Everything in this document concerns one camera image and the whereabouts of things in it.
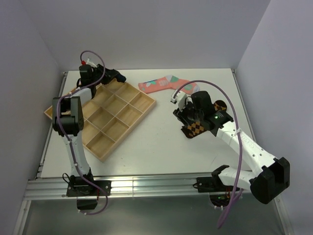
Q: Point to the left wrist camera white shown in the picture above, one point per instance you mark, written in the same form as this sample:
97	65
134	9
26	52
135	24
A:
88	62

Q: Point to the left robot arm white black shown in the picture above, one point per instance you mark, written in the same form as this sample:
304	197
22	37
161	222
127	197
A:
68	120

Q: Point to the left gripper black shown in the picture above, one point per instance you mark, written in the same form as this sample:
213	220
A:
108	76

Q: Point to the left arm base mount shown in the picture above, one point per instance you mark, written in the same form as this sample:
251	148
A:
87	196

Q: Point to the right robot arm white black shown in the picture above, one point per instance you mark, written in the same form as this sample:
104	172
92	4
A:
268	176

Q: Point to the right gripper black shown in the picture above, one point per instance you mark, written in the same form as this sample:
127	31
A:
181	115

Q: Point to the brown orange argyle sock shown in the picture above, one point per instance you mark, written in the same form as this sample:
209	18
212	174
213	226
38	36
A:
195	129

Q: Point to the navy ankle sock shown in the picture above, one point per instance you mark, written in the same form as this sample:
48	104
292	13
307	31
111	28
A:
120	78

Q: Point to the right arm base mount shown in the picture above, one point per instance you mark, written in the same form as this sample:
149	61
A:
214	184

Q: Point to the wooden compartment tray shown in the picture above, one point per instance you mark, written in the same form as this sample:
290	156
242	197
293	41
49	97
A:
115	111

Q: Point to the aluminium frame rail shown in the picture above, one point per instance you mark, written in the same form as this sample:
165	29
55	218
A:
121	186

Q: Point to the pink patterned sock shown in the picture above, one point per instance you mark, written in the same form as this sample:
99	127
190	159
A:
168	82

